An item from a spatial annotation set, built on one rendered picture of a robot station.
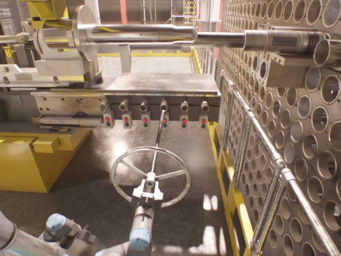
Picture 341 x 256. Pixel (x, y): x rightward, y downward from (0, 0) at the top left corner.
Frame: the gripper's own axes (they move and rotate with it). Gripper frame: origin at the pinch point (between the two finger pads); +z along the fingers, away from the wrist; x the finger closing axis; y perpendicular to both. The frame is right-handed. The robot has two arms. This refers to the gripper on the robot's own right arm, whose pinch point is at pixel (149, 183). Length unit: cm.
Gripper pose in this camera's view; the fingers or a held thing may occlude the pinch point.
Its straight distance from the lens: 106.3
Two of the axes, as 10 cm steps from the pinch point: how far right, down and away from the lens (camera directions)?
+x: 9.8, 1.8, 0.4
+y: -1.7, 8.6, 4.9
